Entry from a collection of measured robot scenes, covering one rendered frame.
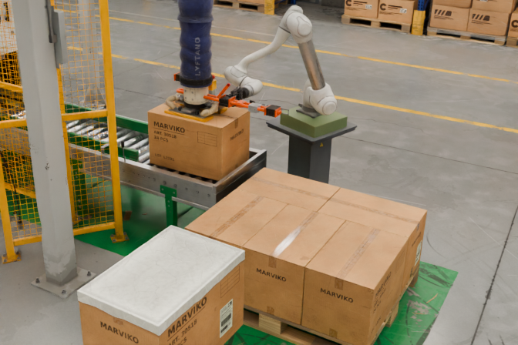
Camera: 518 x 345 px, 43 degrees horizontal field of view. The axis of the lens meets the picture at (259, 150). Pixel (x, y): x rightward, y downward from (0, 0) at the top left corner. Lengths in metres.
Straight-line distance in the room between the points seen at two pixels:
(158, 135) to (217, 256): 1.95
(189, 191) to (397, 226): 1.39
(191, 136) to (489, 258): 2.29
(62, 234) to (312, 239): 1.58
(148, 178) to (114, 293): 2.07
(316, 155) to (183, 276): 2.46
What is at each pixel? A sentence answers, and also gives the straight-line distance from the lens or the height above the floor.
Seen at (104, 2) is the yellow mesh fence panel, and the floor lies 1.73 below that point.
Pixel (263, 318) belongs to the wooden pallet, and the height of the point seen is 0.10.
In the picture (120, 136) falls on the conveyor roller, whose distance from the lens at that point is 5.38.
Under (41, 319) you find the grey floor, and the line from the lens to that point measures 4.32.
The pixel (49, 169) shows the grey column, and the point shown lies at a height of 0.85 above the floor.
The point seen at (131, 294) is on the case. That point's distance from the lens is 2.67.
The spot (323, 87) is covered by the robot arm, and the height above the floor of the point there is 1.12.
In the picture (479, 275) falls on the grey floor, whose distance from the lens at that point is 4.86.
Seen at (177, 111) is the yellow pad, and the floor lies 0.97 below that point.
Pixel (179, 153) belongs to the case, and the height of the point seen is 0.69.
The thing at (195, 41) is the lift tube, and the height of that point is 1.47.
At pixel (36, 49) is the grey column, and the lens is 3.88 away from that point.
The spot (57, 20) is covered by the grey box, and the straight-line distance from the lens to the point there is 3.91.
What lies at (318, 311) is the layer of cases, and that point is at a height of 0.29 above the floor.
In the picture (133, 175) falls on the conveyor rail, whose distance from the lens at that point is 4.75.
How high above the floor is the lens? 2.59
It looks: 24 degrees down
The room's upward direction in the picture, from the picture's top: 2 degrees clockwise
